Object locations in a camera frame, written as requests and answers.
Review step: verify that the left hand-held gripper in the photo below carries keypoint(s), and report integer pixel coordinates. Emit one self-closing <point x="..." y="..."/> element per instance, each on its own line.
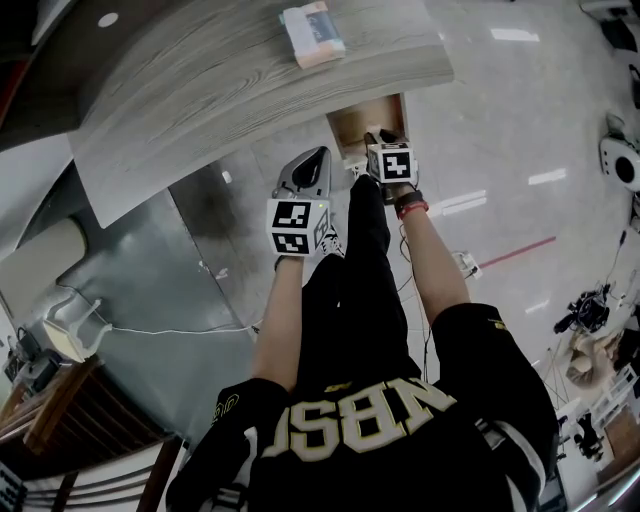
<point x="295" y="220"/>

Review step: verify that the white round machine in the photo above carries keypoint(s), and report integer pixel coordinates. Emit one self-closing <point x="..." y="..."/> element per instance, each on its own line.
<point x="622" y="162"/>

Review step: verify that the white small rack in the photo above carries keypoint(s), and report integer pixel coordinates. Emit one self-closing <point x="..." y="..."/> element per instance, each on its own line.
<point x="70" y="335"/>

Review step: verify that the small cardboard box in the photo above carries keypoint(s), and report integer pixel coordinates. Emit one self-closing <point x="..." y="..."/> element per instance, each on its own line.
<point x="357" y="120"/>

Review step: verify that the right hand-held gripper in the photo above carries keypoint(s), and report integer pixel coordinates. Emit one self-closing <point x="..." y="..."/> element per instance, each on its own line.
<point x="395" y="162"/>

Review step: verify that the person's right forearm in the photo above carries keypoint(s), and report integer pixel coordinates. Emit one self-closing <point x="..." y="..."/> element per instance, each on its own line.
<point x="435" y="270"/>

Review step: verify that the person's left forearm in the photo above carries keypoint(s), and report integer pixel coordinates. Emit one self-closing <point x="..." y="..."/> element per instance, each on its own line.
<point x="280" y="325"/>

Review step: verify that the black wristband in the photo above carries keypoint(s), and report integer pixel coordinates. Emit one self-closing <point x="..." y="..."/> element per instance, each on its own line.
<point x="409" y="199"/>

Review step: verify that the black office chair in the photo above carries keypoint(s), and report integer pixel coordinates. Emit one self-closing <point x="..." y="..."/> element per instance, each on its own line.
<point x="589" y="435"/>

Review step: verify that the grey wooden shelf unit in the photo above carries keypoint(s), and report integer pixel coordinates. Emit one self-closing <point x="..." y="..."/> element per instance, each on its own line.
<point x="50" y="90"/>

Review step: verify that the brown wooden cabinet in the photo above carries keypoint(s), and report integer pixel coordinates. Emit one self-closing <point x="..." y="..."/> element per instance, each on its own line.
<point x="75" y="410"/>

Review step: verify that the white pedestal table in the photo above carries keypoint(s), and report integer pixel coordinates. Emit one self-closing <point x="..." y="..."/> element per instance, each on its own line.
<point x="40" y="260"/>

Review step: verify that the white power strip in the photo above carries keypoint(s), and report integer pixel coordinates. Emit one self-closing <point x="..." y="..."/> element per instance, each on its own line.
<point x="467" y="264"/>

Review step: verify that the brown bag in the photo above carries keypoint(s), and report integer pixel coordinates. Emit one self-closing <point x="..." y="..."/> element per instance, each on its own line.
<point x="587" y="360"/>

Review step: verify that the grey wood-grain desk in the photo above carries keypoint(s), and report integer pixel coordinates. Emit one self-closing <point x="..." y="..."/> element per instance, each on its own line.
<point x="200" y="100"/>

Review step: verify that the person's black jersey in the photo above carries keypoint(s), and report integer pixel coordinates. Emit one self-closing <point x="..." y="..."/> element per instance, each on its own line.
<point x="375" y="450"/>

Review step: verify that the white round sticker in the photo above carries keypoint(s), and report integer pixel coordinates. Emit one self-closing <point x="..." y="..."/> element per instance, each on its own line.
<point x="107" y="20"/>

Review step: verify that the pastel tissue pack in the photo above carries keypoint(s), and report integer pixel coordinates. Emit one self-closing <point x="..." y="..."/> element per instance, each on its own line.
<point x="312" y="30"/>

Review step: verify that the red wristband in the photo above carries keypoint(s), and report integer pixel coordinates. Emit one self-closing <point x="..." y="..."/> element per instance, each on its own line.
<point x="414" y="210"/>

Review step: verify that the person's patterned white shoe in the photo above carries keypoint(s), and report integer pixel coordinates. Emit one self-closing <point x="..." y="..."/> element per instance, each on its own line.
<point x="359" y="170"/>
<point x="332" y="242"/>

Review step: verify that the person's black trousers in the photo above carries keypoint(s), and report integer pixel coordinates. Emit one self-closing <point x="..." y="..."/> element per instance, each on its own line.
<point x="360" y="280"/>

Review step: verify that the black camera gear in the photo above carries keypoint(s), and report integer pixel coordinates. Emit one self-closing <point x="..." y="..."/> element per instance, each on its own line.
<point x="587" y="310"/>

